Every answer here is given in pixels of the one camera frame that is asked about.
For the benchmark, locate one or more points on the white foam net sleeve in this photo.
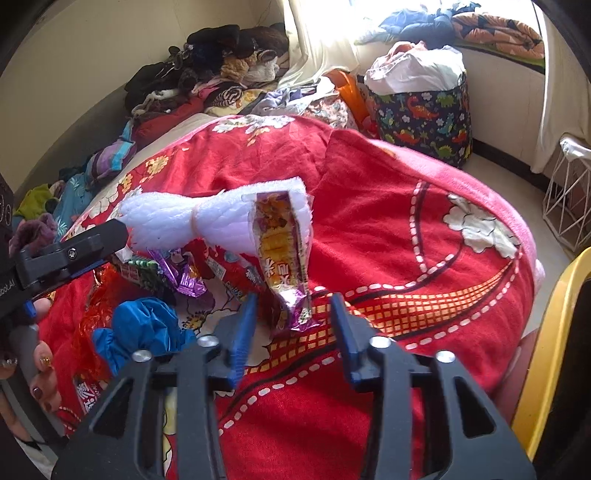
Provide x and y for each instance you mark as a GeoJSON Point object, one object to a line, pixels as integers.
{"type": "Point", "coordinates": [161, 221]}

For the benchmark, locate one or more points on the green snack wrapper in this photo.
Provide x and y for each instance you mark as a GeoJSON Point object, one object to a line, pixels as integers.
{"type": "Point", "coordinates": [143, 273]}

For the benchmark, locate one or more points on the pale lilac clothes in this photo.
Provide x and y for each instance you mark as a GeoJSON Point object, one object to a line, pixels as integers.
{"type": "Point", "coordinates": [286, 99]}

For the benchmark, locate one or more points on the orange patterned quilt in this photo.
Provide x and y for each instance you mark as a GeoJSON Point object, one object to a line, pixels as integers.
{"type": "Point", "coordinates": [498, 32]}

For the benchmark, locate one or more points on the shiny purple candy wrapper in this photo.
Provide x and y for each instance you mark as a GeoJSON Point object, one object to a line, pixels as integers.
{"type": "Point", "coordinates": [189, 280]}

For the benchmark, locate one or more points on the purple yellow snack wrapper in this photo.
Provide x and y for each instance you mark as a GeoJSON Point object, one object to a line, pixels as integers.
{"type": "Point", "coordinates": [279, 258]}

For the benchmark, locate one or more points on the purple striped cloth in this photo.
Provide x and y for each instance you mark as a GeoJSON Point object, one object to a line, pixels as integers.
{"type": "Point", "coordinates": [111, 157]}

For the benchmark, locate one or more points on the floral print cloth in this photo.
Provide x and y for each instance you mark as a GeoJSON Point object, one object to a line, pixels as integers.
{"type": "Point", "coordinates": [330, 113]}

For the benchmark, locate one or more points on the orange bag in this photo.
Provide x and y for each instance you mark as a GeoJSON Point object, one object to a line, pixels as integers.
{"type": "Point", "coordinates": [353, 92]}

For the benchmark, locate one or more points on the white plastic bag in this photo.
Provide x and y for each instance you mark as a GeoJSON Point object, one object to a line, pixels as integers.
{"type": "Point", "coordinates": [415, 69]}

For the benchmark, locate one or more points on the blue plastic bag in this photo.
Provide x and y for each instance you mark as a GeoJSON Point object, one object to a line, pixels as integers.
{"type": "Point", "coordinates": [138, 330]}

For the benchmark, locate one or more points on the red floral blanket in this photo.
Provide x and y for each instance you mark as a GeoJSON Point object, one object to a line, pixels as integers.
{"type": "Point", "coordinates": [378, 212]}

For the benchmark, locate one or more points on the cream curtain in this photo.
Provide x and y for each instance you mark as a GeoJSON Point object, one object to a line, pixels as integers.
{"type": "Point", "coordinates": [318, 37]}
{"type": "Point", "coordinates": [563, 92]}

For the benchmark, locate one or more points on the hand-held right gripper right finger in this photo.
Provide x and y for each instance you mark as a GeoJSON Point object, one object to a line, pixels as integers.
{"type": "Point", "coordinates": [345, 341]}

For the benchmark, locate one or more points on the dinosaur print fabric basket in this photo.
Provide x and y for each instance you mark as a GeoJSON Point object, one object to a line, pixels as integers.
{"type": "Point", "coordinates": [420, 124]}

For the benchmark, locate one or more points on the red mesh bag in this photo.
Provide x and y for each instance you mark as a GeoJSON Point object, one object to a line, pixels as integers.
{"type": "Point", "coordinates": [99, 300]}

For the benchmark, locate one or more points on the dark blue jacket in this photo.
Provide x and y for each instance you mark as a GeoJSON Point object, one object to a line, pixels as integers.
{"type": "Point", "coordinates": [415, 23]}

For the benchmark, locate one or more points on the yellow trash bin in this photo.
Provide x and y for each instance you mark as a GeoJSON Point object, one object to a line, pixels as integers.
{"type": "Point", "coordinates": [549, 332]}

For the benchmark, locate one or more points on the person's left hand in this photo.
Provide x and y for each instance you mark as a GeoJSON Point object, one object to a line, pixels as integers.
{"type": "Point", "coordinates": [44, 364]}

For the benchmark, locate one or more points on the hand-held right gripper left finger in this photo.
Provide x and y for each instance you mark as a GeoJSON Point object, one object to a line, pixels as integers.
{"type": "Point", "coordinates": [242, 337]}

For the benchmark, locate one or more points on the pile of dark clothes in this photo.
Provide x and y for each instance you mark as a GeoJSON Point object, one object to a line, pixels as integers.
{"type": "Point", "coordinates": [207, 50]}

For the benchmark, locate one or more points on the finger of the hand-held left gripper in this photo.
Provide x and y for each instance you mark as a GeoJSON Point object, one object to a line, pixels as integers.
{"type": "Point", "coordinates": [78, 251]}

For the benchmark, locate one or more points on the green cloth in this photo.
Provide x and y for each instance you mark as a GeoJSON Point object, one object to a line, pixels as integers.
{"type": "Point", "coordinates": [34, 199]}

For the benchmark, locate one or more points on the white red snack packet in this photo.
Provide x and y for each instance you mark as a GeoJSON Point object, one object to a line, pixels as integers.
{"type": "Point", "coordinates": [231, 281]}
{"type": "Point", "coordinates": [90, 398]}

